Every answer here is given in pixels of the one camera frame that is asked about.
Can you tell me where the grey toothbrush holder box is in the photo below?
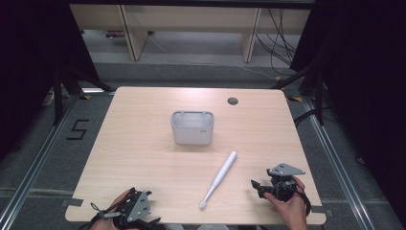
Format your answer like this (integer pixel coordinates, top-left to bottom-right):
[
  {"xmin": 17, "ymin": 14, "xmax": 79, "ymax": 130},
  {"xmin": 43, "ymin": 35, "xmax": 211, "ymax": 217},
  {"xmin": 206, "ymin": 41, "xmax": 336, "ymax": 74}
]
[{"xmin": 170, "ymin": 110, "xmax": 215, "ymax": 146}]

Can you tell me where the bundle of black cables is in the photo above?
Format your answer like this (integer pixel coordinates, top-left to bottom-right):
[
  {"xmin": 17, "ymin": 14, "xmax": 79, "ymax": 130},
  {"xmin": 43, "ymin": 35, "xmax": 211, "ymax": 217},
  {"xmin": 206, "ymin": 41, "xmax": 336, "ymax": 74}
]
[{"xmin": 255, "ymin": 8, "xmax": 300, "ymax": 76}]

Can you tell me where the person's left hand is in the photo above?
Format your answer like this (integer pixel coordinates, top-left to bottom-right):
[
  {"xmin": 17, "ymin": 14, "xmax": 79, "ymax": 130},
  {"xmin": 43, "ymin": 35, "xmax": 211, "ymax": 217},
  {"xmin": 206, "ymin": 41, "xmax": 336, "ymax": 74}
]
[{"xmin": 90, "ymin": 189, "xmax": 142, "ymax": 230}]

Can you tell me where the aluminium floor rail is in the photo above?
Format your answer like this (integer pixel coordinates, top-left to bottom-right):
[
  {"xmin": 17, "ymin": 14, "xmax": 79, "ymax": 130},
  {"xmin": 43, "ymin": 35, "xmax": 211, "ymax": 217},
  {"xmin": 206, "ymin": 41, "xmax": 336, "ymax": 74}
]
[
  {"xmin": 301, "ymin": 95, "xmax": 372, "ymax": 230},
  {"xmin": 0, "ymin": 92, "xmax": 80, "ymax": 229}
]

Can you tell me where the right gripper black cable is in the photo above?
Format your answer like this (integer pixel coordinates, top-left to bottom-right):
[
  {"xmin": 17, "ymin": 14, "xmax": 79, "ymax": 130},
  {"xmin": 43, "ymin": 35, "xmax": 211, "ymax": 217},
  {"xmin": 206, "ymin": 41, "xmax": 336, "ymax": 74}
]
[{"xmin": 295, "ymin": 185, "xmax": 312, "ymax": 218}]

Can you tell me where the left gripper black strap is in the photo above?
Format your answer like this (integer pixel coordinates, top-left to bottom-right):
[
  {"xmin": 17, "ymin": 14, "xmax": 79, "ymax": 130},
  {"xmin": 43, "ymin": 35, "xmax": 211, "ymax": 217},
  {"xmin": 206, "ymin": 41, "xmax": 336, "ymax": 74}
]
[{"xmin": 79, "ymin": 201, "xmax": 123, "ymax": 230}]

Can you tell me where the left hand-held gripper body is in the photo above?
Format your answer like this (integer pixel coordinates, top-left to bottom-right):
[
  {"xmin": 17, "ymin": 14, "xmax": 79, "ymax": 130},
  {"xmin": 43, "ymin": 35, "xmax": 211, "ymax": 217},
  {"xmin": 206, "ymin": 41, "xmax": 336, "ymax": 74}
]
[{"xmin": 113, "ymin": 187, "xmax": 152, "ymax": 229}]

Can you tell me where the person's right hand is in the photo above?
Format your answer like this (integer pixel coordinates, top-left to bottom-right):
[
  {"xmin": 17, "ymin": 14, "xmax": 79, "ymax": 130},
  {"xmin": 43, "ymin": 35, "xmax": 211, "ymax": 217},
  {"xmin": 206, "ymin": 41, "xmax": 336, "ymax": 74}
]
[{"xmin": 262, "ymin": 175, "xmax": 309, "ymax": 230}]

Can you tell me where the grey tape piece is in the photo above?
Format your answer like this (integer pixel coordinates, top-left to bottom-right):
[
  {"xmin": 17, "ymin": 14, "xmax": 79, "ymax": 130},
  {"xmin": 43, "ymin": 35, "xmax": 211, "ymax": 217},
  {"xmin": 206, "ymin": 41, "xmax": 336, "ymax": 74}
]
[
  {"xmin": 309, "ymin": 205, "xmax": 334, "ymax": 219},
  {"xmin": 60, "ymin": 197, "xmax": 84, "ymax": 208}
]

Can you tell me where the thick black floor cable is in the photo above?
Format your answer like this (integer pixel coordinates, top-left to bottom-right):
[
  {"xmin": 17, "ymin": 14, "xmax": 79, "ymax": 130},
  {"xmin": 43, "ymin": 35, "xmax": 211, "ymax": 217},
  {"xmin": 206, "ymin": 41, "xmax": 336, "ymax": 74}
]
[{"xmin": 293, "ymin": 107, "xmax": 321, "ymax": 127}]

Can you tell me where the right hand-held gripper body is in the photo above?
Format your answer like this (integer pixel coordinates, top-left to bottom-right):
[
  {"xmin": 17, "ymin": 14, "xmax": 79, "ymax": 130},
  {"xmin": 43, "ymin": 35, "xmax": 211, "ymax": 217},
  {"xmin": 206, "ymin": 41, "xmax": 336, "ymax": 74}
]
[{"xmin": 266, "ymin": 162, "xmax": 305, "ymax": 203}]

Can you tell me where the beige wooden desk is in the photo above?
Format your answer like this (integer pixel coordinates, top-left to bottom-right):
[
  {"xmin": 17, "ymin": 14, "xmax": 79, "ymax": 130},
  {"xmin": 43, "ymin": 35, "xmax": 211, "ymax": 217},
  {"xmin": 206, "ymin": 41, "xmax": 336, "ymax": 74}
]
[{"xmin": 69, "ymin": 3, "xmax": 312, "ymax": 63}]

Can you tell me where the white electric toothbrush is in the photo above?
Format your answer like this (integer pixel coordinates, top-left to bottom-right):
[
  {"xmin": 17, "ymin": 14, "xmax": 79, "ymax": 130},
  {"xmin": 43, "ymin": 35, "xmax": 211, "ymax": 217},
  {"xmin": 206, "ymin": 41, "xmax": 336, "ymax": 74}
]
[{"xmin": 199, "ymin": 150, "xmax": 238, "ymax": 211}]

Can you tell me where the black metal stand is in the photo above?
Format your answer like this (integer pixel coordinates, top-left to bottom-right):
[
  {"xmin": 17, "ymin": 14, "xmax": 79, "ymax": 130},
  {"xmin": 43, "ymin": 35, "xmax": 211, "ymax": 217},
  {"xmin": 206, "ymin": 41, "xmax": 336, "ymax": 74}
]
[
  {"xmin": 271, "ymin": 63, "xmax": 327, "ymax": 127},
  {"xmin": 52, "ymin": 65, "xmax": 113, "ymax": 126}
]

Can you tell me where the black curtain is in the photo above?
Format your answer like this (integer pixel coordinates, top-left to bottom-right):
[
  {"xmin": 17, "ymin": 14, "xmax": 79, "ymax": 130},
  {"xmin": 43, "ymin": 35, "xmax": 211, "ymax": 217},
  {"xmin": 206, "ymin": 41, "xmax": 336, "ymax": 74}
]
[
  {"xmin": 290, "ymin": 0, "xmax": 406, "ymax": 219},
  {"xmin": 0, "ymin": 0, "xmax": 100, "ymax": 161}
]

